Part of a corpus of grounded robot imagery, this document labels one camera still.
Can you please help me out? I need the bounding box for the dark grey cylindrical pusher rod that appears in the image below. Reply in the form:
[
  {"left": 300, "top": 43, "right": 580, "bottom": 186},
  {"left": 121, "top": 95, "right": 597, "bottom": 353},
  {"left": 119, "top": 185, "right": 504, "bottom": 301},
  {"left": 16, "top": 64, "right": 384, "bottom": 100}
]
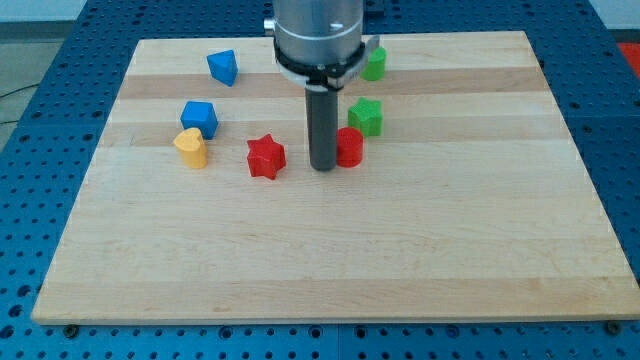
[{"left": 305, "top": 89, "right": 338, "bottom": 171}]

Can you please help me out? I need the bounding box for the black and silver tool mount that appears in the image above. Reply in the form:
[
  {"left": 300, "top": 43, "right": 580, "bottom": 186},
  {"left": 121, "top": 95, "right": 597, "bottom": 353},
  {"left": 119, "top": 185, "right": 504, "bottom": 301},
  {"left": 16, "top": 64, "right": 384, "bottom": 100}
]
[{"left": 274, "top": 35, "right": 380, "bottom": 92}]

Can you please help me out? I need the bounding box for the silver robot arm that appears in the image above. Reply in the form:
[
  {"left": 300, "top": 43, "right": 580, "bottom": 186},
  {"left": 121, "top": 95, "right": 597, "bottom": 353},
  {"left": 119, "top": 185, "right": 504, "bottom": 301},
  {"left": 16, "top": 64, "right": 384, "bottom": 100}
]
[{"left": 263, "top": 0, "right": 380, "bottom": 171}]

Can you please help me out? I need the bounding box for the green star block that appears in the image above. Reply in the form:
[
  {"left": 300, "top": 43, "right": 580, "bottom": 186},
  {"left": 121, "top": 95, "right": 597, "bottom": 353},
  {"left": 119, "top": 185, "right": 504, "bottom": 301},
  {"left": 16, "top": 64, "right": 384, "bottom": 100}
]
[{"left": 347, "top": 97, "right": 384, "bottom": 137}]

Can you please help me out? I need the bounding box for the red star block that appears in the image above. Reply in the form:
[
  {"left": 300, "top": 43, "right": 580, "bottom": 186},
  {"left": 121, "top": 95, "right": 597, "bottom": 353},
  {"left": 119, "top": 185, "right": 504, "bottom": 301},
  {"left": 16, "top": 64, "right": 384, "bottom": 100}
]
[{"left": 247, "top": 134, "right": 286, "bottom": 180}]

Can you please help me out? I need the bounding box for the yellow heart block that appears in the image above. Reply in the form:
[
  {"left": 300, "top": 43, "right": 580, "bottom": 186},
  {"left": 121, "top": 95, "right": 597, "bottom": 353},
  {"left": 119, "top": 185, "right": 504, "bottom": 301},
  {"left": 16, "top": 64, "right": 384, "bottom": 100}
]
[{"left": 173, "top": 127, "right": 208, "bottom": 169}]

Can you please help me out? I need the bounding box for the green cylinder block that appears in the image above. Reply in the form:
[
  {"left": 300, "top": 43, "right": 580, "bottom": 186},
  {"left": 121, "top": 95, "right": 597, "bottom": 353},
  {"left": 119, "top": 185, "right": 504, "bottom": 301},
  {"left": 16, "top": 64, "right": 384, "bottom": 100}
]
[{"left": 360, "top": 47, "right": 387, "bottom": 81}]

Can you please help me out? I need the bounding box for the red cylinder block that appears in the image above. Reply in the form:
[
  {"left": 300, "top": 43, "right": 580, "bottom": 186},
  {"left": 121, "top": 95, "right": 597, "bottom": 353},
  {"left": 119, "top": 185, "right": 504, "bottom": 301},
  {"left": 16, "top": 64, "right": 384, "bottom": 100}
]
[{"left": 336, "top": 127, "right": 364, "bottom": 168}]

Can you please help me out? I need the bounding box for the blue triangle block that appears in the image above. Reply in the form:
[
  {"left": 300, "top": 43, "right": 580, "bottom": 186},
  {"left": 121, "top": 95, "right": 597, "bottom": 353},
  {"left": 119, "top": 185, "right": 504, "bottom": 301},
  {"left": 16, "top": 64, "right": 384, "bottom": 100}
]
[{"left": 206, "top": 50, "right": 238, "bottom": 87}]

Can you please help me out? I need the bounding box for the blue cube block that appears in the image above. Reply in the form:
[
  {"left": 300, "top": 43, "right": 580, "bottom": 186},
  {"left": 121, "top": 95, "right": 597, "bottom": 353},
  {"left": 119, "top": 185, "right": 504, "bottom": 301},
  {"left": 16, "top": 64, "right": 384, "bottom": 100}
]
[{"left": 180, "top": 101, "right": 218, "bottom": 140}]

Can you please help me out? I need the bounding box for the light wooden board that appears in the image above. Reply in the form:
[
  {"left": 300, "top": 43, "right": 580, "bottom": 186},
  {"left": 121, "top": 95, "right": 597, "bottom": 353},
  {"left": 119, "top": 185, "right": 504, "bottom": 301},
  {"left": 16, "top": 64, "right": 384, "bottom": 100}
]
[{"left": 32, "top": 31, "right": 639, "bottom": 325}]

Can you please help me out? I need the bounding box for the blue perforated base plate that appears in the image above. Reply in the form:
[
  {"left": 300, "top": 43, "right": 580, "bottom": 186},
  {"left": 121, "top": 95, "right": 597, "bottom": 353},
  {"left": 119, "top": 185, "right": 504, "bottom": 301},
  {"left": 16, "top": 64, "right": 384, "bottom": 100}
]
[{"left": 1, "top": 1, "right": 639, "bottom": 359}]

